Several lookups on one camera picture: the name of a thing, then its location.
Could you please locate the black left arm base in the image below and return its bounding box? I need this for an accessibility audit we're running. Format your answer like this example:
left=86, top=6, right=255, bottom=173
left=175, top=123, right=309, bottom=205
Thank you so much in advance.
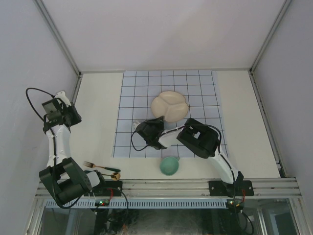
left=91, top=181, right=123, bottom=197

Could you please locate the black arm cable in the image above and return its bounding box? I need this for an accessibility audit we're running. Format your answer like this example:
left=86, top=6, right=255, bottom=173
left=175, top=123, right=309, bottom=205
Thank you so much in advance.
left=131, top=124, right=237, bottom=196
left=25, top=87, right=81, bottom=209

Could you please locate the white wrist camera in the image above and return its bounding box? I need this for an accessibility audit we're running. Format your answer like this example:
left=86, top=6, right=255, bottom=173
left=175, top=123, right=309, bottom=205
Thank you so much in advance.
left=133, top=120, right=141, bottom=130
left=55, top=91, right=71, bottom=107

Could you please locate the gold fork green handle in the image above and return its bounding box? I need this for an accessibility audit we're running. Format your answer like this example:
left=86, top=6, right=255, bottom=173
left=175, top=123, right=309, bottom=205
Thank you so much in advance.
left=83, top=161, right=121, bottom=173

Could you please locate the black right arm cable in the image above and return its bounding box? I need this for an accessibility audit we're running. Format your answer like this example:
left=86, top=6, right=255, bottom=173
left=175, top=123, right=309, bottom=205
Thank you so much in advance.
left=131, top=124, right=237, bottom=196

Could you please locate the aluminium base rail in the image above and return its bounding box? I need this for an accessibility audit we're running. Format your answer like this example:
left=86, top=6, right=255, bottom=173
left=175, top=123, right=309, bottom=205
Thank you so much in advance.
left=35, top=178, right=303, bottom=197

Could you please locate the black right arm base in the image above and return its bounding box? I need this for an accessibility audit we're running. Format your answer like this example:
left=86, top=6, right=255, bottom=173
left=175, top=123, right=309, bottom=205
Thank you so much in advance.
left=208, top=180, right=254, bottom=197

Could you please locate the aluminium enclosure frame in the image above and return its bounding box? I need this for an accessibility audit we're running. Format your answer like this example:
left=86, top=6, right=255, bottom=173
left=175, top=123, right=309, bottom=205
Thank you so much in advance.
left=34, top=0, right=296, bottom=179

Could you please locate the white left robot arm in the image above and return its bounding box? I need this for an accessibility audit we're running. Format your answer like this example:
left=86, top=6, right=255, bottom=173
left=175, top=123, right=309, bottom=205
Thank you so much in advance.
left=39, top=94, right=107, bottom=209

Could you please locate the cream divided plate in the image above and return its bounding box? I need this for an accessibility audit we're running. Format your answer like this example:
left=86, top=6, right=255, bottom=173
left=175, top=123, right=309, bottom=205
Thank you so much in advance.
left=151, top=91, right=188, bottom=122

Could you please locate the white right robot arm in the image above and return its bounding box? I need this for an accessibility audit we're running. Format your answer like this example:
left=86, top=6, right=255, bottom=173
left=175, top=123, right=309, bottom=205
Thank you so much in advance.
left=133, top=116, right=244, bottom=195

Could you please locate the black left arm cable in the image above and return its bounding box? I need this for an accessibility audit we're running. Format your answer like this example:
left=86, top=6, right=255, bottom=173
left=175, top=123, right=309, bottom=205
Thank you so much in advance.
left=25, top=87, right=81, bottom=209

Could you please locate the gold spoon green handle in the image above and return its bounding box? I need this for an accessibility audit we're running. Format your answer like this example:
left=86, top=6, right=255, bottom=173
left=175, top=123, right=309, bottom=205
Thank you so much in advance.
left=102, top=172, right=121, bottom=181

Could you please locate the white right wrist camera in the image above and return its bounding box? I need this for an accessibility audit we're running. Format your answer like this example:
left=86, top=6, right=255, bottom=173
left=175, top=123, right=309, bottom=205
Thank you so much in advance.
left=133, top=120, right=141, bottom=130

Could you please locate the white black-grid tablecloth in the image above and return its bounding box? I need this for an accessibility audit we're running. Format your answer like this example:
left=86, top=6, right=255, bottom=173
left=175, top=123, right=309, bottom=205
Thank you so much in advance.
left=112, top=70, right=228, bottom=158

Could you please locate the blue slotted cable duct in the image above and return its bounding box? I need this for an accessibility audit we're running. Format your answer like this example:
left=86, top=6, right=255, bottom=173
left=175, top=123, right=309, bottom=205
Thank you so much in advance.
left=45, top=198, right=226, bottom=210

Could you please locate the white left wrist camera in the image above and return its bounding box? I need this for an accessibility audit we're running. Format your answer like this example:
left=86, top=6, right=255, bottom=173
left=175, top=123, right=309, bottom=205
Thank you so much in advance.
left=55, top=91, right=71, bottom=107

